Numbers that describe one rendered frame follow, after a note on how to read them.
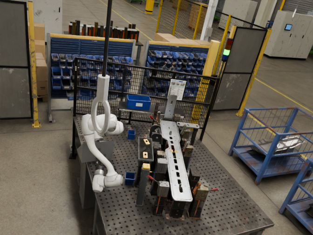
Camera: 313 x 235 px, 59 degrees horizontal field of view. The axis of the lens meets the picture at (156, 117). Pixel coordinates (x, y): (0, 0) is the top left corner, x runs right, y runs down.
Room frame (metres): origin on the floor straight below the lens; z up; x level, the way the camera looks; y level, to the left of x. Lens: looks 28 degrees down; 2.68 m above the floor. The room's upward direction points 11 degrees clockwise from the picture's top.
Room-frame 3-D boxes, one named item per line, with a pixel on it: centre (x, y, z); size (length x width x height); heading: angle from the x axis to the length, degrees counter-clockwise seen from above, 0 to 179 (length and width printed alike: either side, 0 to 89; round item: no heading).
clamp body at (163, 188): (1.86, -0.18, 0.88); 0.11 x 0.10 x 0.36; 99
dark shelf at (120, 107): (3.33, 0.08, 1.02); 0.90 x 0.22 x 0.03; 99
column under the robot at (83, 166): (2.55, 0.60, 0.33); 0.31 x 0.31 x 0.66; 28
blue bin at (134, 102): (3.30, 0.27, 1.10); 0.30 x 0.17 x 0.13; 106
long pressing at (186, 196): (2.45, -0.26, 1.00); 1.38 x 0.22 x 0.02; 9
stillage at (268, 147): (4.08, -2.10, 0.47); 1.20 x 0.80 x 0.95; 116
